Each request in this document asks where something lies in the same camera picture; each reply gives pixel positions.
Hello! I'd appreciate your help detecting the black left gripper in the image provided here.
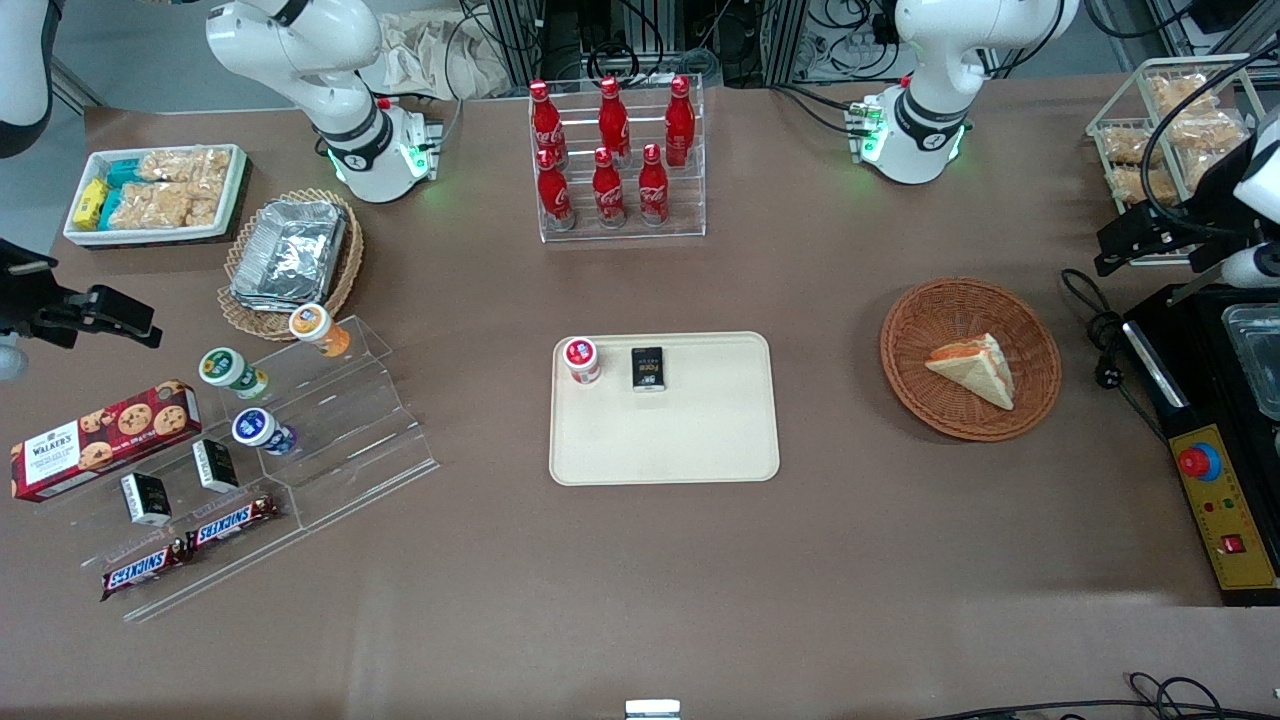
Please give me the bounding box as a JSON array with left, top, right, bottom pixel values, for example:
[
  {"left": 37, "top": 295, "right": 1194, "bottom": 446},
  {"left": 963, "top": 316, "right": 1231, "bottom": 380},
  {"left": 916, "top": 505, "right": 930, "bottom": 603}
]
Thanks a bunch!
[{"left": 1094, "top": 140, "right": 1257, "bottom": 278}]

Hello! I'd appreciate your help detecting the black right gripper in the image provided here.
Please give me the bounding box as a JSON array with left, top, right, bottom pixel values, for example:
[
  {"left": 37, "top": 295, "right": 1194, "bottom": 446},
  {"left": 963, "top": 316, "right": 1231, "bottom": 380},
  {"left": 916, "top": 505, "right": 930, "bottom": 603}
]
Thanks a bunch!
[{"left": 0, "top": 238, "right": 163, "bottom": 350}]

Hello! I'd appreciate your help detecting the triangular sandwich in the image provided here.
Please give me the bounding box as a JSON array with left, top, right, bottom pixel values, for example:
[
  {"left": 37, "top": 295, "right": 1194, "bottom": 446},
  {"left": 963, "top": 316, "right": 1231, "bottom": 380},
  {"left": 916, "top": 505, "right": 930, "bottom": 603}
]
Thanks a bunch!
[{"left": 924, "top": 333, "right": 1017, "bottom": 412}]

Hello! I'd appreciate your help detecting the tan openwork wicker basket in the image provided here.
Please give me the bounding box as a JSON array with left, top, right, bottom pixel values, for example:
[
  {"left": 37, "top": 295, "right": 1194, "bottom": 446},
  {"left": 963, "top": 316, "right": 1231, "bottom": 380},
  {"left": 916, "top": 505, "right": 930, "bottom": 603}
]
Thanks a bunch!
[{"left": 217, "top": 188, "right": 365, "bottom": 342}]

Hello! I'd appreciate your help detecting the brown round wicker basket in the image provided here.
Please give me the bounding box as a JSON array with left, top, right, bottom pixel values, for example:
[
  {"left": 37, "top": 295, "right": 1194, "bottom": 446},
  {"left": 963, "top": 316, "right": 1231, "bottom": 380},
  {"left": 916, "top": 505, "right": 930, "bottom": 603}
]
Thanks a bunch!
[{"left": 880, "top": 277, "right": 1063, "bottom": 443}]

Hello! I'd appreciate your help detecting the beige plastic tray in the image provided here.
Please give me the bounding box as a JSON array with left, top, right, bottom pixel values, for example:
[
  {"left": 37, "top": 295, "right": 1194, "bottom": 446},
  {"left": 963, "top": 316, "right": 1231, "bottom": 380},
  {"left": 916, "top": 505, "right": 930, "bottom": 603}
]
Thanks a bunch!
[{"left": 548, "top": 331, "right": 781, "bottom": 487}]

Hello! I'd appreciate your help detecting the clear pastry packet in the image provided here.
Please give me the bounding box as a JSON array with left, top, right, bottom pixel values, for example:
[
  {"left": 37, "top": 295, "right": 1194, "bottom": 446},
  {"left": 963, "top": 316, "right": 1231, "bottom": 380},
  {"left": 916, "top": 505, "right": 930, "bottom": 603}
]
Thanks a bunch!
[
  {"left": 1108, "top": 165, "right": 1153, "bottom": 207},
  {"left": 1165, "top": 108, "right": 1247, "bottom": 159},
  {"left": 1100, "top": 124, "right": 1153, "bottom": 167},
  {"left": 1145, "top": 74, "right": 1227, "bottom": 117}
]

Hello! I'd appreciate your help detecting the green yoghurt cup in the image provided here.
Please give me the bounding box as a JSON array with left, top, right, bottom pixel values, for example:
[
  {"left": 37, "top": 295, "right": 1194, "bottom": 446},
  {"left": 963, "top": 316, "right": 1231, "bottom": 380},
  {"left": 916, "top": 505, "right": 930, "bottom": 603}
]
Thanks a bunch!
[{"left": 198, "top": 346, "right": 270, "bottom": 400}]

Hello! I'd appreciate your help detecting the clear rice cracker packet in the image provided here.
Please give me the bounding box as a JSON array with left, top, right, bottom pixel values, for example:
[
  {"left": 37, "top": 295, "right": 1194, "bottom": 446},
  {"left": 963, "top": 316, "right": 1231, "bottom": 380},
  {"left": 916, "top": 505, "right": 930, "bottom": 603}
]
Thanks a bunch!
[
  {"left": 110, "top": 182, "right": 221, "bottom": 230},
  {"left": 138, "top": 148, "right": 233, "bottom": 187}
]

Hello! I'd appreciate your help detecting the yellow snack packet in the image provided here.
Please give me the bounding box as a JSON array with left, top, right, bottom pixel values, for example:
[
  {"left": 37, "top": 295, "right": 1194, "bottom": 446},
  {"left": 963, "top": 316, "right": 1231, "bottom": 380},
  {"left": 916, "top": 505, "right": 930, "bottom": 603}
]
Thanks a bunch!
[{"left": 73, "top": 179, "right": 110, "bottom": 230}]

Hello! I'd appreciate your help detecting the red Walkers cookie box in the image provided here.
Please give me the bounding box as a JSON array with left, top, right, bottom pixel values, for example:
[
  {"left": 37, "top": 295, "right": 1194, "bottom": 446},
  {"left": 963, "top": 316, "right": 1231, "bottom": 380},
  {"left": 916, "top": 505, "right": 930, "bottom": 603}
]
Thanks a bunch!
[{"left": 9, "top": 379, "right": 203, "bottom": 503}]

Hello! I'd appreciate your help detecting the black machine with yellow panel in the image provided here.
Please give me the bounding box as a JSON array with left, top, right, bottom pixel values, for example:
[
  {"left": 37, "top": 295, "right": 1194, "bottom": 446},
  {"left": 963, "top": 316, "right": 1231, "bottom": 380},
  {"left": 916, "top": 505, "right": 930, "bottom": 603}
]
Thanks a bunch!
[{"left": 1120, "top": 284, "right": 1280, "bottom": 608}]

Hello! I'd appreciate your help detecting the white rectangular snack bin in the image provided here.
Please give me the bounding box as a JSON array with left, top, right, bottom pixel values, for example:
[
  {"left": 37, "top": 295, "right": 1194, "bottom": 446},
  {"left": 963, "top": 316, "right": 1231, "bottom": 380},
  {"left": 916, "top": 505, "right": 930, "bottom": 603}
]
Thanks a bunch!
[{"left": 63, "top": 144, "right": 248, "bottom": 247}]

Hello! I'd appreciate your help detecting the clear plastic container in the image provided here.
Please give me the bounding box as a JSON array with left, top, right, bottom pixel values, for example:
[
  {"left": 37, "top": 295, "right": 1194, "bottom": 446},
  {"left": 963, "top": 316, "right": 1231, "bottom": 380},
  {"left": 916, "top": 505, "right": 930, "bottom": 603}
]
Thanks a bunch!
[{"left": 1221, "top": 304, "right": 1280, "bottom": 422}]

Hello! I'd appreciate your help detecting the blue yoghurt cup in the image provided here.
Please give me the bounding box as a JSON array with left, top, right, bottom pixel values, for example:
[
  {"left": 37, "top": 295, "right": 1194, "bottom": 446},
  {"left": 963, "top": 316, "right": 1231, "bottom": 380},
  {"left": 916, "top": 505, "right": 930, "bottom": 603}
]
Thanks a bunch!
[{"left": 231, "top": 407, "right": 299, "bottom": 457}]

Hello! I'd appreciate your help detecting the stack of foil containers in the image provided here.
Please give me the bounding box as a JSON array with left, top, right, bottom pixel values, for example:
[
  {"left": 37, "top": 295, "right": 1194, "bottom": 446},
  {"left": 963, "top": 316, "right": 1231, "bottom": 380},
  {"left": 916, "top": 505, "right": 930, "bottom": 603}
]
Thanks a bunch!
[{"left": 229, "top": 199, "right": 349, "bottom": 312}]

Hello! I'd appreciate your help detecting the orange yoghurt cup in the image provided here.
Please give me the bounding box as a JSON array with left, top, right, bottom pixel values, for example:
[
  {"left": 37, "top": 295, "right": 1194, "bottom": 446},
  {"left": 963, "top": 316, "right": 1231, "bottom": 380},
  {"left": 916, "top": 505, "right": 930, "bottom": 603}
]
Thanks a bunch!
[{"left": 288, "top": 303, "right": 352, "bottom": 359}]

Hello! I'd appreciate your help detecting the red emergency stop button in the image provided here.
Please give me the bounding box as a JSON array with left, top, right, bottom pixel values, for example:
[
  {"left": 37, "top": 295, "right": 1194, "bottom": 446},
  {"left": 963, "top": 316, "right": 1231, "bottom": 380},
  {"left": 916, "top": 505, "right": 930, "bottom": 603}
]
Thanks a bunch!
[{"left": 1177, "top": 441, "right": 1224, "bottom": 484}]

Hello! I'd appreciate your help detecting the Snickers chocolate bar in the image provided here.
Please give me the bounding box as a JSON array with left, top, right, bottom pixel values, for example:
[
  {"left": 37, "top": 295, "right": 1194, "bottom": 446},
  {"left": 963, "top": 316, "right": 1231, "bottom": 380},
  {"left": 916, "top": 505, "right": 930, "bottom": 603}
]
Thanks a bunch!
[
  {"left": 184, "top": 494, "right": 282, "bottom": 552},
  {"left": 99, "top": 540, "right": 193, "bottom": 603}
]

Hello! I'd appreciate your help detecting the clear acrylic stepped stand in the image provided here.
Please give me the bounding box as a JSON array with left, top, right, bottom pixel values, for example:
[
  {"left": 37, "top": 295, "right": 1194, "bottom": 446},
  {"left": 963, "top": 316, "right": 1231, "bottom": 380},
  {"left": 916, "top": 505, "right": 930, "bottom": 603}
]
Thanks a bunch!
[{"left": 55, "top": 314, "right": 441, "bottom": 623}]

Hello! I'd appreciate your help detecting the beige cloth bag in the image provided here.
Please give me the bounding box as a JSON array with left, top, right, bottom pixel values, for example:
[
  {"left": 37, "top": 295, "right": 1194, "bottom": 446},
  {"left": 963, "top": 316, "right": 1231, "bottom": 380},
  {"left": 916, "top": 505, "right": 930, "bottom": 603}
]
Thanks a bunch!
[{"left": 358, "top": 8, "right": 513, "bottom": 102}]

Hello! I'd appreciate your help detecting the red cola bottle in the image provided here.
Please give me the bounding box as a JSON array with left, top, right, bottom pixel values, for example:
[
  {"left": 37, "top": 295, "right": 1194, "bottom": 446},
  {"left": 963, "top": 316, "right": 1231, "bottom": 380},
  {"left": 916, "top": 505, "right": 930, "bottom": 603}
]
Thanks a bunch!
[
  {"left": 528, "top": 80, "right": 567, "bottom": 169},
  {"left": 536, "top": 148, "right": 577, "bottom": 234},
  {"left": 591, "top": 147, "right": 628, "bottom": 230},
  {"left": 598, "top": 76, "right": 632, "bottom": 163},
  {"left": 637, "top": 143, "right": 671, "bottom": 227},
  {"left": 664, "top": 75, "right": 697, "bottom": 169}
]

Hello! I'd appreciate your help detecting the red lid yoghurt cup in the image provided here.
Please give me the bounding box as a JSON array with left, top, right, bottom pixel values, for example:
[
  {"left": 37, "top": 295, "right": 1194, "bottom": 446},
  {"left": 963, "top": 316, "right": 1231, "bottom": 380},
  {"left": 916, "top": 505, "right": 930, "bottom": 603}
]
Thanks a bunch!
[{"left": 563, "top": 337, "right": 603, "bottom": 387}]

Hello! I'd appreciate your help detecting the clear acrylic bottle rack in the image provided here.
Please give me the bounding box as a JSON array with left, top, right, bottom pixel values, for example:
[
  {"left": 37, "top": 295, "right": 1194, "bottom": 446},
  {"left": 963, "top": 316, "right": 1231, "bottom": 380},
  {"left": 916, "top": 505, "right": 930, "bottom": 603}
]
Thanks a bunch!
[{"left": 529, "top": 74, "right": 707, "bottom": 244}]

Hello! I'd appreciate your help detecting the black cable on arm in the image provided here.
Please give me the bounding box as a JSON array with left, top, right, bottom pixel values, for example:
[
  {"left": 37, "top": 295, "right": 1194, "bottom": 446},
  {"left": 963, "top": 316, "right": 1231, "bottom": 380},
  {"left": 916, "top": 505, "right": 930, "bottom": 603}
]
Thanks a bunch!
[{"left": 1139, "top": 40, "right": 1280, "bottom": 216}]

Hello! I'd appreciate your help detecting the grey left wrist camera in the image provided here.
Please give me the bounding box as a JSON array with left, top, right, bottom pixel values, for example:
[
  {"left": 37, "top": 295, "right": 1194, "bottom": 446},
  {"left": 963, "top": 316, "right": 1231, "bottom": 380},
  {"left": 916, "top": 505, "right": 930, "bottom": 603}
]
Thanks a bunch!
[{"left": 1222, "top": 243, "right": 1280, "bottom": 292}]

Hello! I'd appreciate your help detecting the white wire basket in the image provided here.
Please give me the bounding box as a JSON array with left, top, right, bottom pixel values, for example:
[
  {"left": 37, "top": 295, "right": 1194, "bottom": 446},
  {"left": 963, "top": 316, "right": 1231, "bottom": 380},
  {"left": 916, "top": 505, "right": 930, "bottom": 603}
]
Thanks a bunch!
[{"left": 1086, "top": 54, "right": 1269, "bottom": 267}]

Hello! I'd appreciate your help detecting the black floor cable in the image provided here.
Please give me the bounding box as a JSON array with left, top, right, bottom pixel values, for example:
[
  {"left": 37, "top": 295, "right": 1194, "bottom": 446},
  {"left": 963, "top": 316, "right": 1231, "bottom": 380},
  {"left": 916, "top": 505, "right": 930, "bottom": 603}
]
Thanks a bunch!
[{"left": 915, "top": 671, "right": 1280, "bottom": 720}]

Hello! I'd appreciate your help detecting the aluminium frame rack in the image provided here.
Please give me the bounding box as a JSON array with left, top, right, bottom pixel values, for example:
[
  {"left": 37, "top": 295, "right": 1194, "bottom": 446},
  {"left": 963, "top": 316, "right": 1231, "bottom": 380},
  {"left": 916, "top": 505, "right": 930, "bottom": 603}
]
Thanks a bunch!
[{"left": 484, "top": 0, "right": 807, "bottom": 89}]

